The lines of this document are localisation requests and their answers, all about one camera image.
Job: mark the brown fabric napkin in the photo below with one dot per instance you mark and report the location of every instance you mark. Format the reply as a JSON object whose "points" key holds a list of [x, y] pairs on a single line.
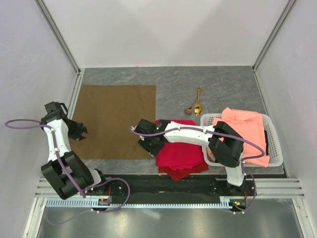
{"points": [[108, 112]]}

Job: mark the grey slotted cable duct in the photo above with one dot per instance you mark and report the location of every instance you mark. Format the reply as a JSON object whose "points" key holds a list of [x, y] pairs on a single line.
{"points": [[98, 203]]}

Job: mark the salmon pink cloth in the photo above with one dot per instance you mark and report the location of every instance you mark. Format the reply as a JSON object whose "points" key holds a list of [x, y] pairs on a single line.
{"points": [[250, 126]]}

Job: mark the patterned cloth in basket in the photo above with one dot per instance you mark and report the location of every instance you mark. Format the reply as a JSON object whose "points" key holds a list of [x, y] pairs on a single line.
{"points": [[210, 155]]}

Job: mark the red folded cloth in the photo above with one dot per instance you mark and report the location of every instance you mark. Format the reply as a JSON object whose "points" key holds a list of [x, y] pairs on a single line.
{"points": [[181, 158]]}

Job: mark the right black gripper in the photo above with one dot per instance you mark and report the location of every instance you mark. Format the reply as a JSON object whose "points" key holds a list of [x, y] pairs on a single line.
{"points": [[152, 151]]}

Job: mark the left aluminium corner post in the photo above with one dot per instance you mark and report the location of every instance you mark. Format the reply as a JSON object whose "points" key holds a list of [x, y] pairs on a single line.
{"points": [[57, 34]]}

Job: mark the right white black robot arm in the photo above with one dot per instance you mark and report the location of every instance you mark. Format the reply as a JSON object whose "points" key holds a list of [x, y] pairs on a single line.
{"points": [[224, 142]]}

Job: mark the aluminium corner post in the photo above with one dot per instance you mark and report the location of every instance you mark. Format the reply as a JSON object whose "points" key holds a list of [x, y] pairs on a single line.
{"points": [[57, 34], [274, 32]]}

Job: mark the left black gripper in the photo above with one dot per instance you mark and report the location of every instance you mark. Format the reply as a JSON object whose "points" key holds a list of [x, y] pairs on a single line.
{"points": [[77, 135]]}

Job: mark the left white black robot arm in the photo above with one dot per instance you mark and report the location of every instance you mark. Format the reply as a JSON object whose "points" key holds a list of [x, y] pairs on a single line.
{"points": [[65, 171]]}

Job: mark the dark red cloth underneath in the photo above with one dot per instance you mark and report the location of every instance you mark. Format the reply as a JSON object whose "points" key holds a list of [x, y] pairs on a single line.
{"points": [[178, 174]]}

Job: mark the copper brown spoon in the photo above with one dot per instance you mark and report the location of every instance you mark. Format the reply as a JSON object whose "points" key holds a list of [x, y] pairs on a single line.
{"points": [[189, 110]]}

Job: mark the right aluminium corner post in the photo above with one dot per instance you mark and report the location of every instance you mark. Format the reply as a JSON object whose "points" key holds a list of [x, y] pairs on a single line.
{"points": [[274, 32]]}

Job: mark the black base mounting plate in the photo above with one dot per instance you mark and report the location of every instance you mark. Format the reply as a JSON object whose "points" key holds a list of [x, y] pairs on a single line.
{"points": [[162, 189]]}

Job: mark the black cloth in basket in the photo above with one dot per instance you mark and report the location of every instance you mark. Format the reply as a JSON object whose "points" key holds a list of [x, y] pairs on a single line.
{"points": [[266, 142]]}

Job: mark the white plastic basket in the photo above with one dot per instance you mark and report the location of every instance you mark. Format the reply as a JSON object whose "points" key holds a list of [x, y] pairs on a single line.
{"points": [[273, 147]]}

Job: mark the gold spoon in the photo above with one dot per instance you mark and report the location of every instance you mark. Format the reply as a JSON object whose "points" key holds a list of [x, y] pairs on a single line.
{"points": [[198, 106]]}

